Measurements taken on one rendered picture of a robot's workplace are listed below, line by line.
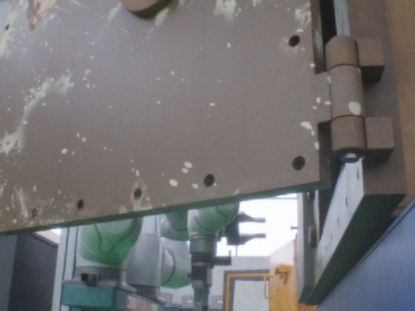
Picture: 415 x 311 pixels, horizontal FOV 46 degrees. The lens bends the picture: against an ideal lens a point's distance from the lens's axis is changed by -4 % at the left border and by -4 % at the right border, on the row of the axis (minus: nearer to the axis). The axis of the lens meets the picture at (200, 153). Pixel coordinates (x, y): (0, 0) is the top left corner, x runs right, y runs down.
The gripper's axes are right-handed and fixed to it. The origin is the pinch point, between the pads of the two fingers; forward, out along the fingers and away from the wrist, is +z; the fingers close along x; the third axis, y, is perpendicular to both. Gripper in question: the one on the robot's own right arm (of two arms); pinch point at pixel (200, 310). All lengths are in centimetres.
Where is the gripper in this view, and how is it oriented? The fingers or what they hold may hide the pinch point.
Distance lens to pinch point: 159.2
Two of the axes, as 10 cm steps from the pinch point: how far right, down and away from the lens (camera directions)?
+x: -1.5, -3.5, -9.2
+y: -9.9, 0.2, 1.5
